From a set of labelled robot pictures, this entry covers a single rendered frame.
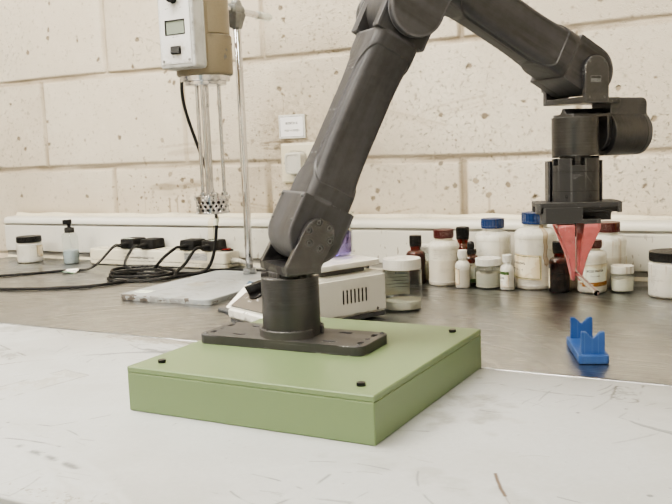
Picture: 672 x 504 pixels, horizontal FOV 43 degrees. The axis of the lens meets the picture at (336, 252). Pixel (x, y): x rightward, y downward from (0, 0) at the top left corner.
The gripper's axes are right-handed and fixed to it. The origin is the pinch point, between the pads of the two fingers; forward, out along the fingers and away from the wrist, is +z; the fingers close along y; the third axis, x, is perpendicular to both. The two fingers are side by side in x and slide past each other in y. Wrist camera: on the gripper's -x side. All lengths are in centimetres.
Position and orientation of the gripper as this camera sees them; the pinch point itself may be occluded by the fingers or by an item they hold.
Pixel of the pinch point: (576, 273)
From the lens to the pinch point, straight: 111.8
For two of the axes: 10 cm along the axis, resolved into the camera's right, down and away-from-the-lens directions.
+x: -1.3, 1.1, -9.9
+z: 0.4, 9.9, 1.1
